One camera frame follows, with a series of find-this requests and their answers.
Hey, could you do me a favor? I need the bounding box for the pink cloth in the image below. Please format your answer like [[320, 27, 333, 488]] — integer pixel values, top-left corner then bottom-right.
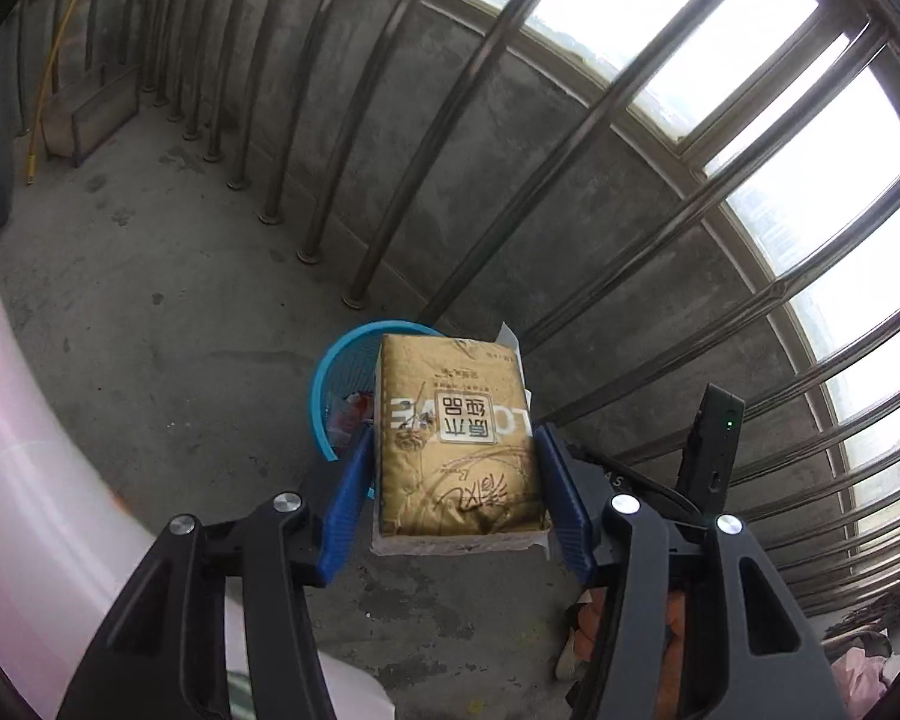
[[829, 630, 900, 717]]

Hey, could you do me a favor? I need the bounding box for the metal balcony railing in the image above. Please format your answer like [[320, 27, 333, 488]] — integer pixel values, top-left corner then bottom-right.
[[15, 0, 900, 616]]

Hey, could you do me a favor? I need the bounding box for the blue mesh wastebasket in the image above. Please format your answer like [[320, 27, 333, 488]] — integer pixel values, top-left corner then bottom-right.
[[311, 321, 451, 500]]

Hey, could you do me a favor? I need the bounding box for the gold tissue pack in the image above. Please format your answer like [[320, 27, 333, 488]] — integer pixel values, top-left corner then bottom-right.
[[371, 321, 554, 557]]

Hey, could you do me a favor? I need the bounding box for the pink printed tablecloth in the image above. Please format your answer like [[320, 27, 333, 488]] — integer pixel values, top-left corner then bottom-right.
[[0, 127, 398, 720]]

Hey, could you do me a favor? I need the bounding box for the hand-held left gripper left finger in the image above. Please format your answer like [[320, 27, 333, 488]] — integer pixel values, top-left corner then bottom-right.
[[58, 431, 376, 720]]

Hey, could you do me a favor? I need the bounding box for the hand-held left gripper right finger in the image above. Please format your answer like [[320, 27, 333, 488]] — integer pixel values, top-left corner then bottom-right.
[[532, 424, 848, 720]]

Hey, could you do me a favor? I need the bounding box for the wooden box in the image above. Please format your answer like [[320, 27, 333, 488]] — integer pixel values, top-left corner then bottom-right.
[[45, 64, 140, 166]]

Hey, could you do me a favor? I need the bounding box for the yellow pole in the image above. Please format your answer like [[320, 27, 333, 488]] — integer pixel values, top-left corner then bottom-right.
[[22, 0, 113, 185]]

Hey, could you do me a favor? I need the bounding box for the orange white slipper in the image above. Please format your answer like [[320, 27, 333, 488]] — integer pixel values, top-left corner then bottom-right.
[[555, 592, 608, 683]]

